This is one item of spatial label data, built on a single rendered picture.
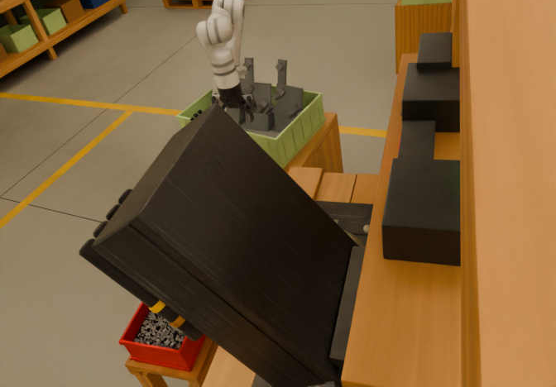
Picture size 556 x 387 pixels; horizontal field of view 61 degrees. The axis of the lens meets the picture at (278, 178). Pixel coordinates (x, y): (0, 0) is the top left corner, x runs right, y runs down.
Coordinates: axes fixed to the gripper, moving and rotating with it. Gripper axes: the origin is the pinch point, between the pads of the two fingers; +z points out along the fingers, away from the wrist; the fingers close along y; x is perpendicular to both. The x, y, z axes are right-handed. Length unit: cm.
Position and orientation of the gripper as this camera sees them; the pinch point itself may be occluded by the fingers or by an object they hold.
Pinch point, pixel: (237, 121)
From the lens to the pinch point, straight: 160.1
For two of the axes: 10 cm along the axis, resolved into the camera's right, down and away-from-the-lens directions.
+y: 9.5, 0.5, -3.2
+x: 2.7, -6.4, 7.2
